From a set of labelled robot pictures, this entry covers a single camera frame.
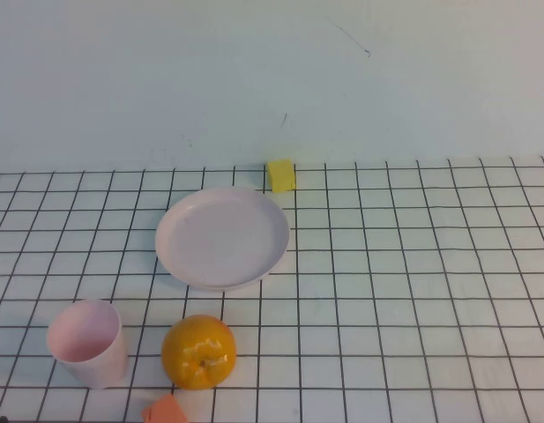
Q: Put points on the orange foam block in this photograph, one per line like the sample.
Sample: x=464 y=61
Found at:
x=165 y=410

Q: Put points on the pale pink round plate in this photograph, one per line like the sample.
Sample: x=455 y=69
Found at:
x=223 y=240

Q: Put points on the yellow foam block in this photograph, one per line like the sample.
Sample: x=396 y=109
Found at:
x=281 y=177

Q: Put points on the pale pink plastic cup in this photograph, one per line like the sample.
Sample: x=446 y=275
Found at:
x=97 y=365

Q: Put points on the orange fruit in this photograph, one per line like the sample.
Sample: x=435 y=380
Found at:
x=196 y=352

